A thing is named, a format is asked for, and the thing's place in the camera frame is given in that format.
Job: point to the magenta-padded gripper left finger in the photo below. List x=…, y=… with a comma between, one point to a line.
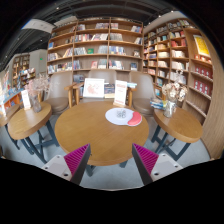
x=74, y=159

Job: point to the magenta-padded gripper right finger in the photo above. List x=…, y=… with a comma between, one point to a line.
x=148, y=160

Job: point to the transparent computer mouse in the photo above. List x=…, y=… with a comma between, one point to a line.
x=121, y=113

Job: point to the white mouse pad, red wrist rest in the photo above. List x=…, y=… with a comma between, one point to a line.
x=111, y=116

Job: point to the round wooden side table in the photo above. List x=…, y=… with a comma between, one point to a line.
x=180, y=125
x=28, y=121
x=8, y=113

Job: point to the glass vase with white flowers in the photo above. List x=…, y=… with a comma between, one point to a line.
x=170, y=108

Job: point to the stack of colourful books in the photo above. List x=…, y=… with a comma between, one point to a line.
x=157, y=103

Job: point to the beige armchair with wooden arms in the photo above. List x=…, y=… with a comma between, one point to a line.
x=143, y=95
x=60, y=95
x=101, y=73

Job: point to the glass vase with pink flowers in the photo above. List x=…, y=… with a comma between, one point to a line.
x=36, y=104

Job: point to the white sign on wooden base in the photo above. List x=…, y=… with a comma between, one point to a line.
x=120, y=92

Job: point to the white framed pink floral picture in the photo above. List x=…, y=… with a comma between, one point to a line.
x=93, y=88

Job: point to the light blue book stack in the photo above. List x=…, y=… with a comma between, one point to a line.
x=132, y=85

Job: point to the small white table sign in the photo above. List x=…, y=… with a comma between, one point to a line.
x=26, y=99

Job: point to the dark cover book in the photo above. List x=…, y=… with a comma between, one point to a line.
x=109, y=90

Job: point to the orange book display table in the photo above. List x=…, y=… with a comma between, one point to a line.
x=10, y=98

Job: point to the distant wooden bookshelf unit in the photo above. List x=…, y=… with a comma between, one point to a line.
x=20, y=68

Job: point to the curved wooden bookshelf unit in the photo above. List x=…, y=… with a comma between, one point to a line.
x=186, y=60

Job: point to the wide wooden bookshelf unit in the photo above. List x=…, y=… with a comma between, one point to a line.
x=96, y=45

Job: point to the white hanging ceiling sign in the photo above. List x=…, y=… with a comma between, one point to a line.
x=37, y=25

